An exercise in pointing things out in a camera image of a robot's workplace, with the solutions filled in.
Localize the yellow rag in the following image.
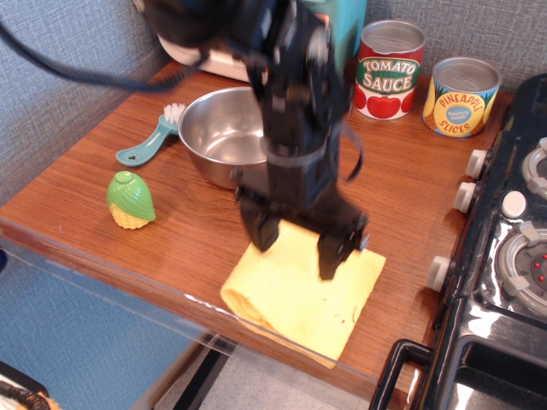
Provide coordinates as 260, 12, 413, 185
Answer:
221, 221, 386, 369

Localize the black toy stove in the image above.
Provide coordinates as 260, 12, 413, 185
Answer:
370, 74, 546, 409

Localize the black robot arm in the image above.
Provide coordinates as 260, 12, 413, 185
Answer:
136, 1, 368, 280

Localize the teal toy microwave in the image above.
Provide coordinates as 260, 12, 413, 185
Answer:
144, 1, 367, 84

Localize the pineapple slices can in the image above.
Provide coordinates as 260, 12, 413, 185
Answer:
422, 56, 502, 138

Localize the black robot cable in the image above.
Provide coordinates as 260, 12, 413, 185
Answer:
0, 20, 210, 93

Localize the stainless steel bowl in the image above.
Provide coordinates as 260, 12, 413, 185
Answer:
178, 86, 266, 190

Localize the clear acrylic table guard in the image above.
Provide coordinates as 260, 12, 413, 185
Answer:
1, 240, 368, 409

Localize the tomato sauce can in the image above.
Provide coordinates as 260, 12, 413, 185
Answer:
354, 20, 426, 120

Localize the green yellow toy corn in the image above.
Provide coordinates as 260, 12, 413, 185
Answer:
107, 171, 156, 230

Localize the teal dish brush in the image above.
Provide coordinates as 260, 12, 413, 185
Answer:
115, 103, 186, 167

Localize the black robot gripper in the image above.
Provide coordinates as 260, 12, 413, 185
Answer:
234, 127, 368, 280

